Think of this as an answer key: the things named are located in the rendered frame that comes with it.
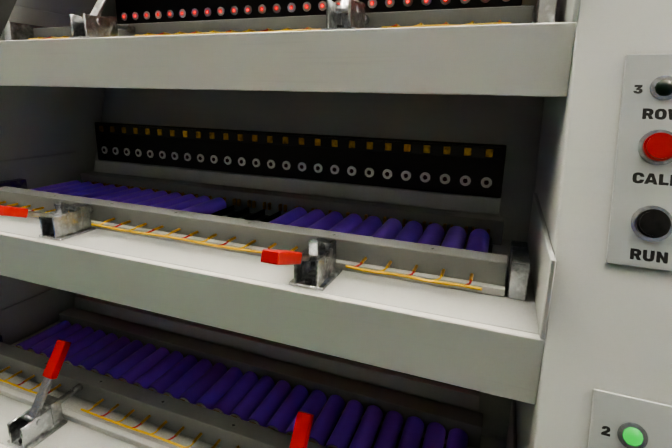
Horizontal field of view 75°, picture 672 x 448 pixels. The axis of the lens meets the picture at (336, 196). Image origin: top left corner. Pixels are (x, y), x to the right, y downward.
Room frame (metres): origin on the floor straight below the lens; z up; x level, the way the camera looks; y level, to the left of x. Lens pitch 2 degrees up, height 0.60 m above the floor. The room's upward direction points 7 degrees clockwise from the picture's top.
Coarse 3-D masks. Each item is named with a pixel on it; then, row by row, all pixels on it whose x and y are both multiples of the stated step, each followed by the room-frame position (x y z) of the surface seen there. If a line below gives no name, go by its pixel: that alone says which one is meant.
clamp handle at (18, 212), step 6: (54, 204) 0.42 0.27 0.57; (60, 204) 0.42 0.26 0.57; (0, 210) 0.37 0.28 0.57; (6, 210) 0.37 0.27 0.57; (12, 210) 0.38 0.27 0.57; (18, 210) 0.38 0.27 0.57; (24, 210) 0.38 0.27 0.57; (60, 210) 0.42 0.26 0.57; (12, 216) 0.38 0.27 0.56; (18, 216) 0.38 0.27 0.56; (24, 216) 0.39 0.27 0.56; (36, 216) 0.40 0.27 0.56; (42, 216) 0.40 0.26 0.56; (48, 216) 0.41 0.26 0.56
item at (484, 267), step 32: (0, 192) 0.50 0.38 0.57; (32, 192) 0.49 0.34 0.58; (96, 224) 0.43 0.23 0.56; (128, 224) 0.44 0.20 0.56; (160, 224) 0.42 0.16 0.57; (192, 224) 0.41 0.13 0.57; (224, 224) 0.40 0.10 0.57; (256, 224) 0.39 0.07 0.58; (352, 256) 0.36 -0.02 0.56; (384, 256) 0.35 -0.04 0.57; (416, 256) 0.34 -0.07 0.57; (448, 256) 0.33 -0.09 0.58; (480, 256) 0.33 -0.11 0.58; (480, 288) 0.31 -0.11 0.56
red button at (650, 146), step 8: (656, 136) 0.24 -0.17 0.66; (664, 136) 0.24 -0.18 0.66; (648, 144) 0.24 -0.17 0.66; (656, 144) 0.24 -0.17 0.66; (664, 144) 0.24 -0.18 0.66; (648, 152) 0.24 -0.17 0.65; (656, 152) 0.24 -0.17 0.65; (664, 152) 0.24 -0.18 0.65; (656, 160) 0.24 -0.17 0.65; (664, 160) 0.24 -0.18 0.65
